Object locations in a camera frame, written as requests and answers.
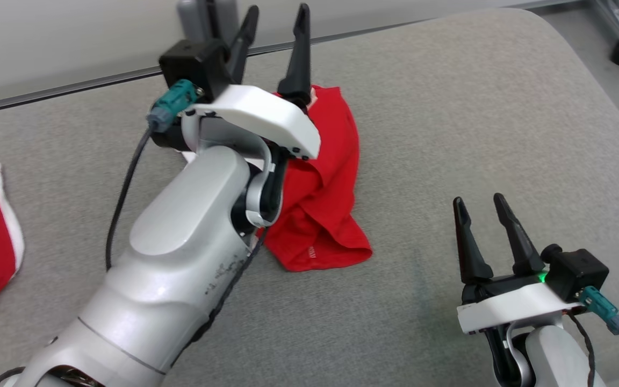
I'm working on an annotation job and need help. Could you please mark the black cable with teal plug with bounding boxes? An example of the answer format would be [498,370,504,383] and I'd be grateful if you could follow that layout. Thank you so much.
[578,286,619,375]
[104,80,205,272]

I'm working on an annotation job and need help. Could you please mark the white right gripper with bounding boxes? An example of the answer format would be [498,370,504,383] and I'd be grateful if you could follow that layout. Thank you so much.
[453,193,585,335]

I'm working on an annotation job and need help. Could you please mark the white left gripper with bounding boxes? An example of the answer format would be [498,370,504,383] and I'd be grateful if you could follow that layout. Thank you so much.
[183,3,322,161]

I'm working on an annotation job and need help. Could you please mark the red white basketball jersey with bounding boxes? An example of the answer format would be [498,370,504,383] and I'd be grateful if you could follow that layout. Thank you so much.
[181,85,373,272]

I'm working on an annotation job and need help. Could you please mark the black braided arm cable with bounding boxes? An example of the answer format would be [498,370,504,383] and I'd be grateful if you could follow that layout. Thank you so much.
[172,228,267,366]
[565,314,598,387]

